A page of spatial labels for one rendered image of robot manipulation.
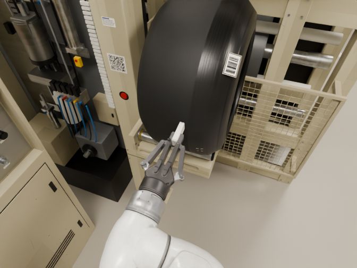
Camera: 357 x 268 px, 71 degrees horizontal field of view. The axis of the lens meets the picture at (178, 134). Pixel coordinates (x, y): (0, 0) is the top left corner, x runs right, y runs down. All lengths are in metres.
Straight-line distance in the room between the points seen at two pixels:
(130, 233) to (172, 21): 0.57
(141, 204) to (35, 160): 0.70
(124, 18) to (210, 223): 1.46
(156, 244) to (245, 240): 1.35
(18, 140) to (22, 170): 0.12
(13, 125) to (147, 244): 0.76
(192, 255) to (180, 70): 0.47
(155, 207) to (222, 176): 1.52
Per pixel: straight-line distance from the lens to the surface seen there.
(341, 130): 2.84
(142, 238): 0.60
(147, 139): 1.13
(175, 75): 0.73
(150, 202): 0.62
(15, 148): 1.20
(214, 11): 0.80
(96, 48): 1.06
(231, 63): 0.72
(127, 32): 0.94
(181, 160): 0.69
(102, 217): 2.00
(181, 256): 0.61
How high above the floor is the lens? 1.76
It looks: 48 degrees down
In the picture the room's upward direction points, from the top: straight up
